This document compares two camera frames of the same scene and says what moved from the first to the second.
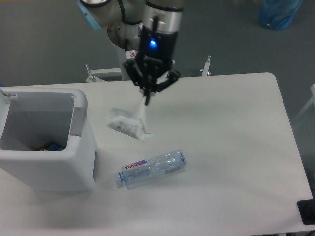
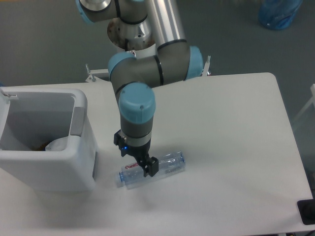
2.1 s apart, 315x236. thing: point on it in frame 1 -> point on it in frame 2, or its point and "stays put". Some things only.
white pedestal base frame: [92, 77] stays put
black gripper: [157, 50] -> [141, 153]
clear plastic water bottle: [142, 171] stays put
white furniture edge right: [312, 100] stays put
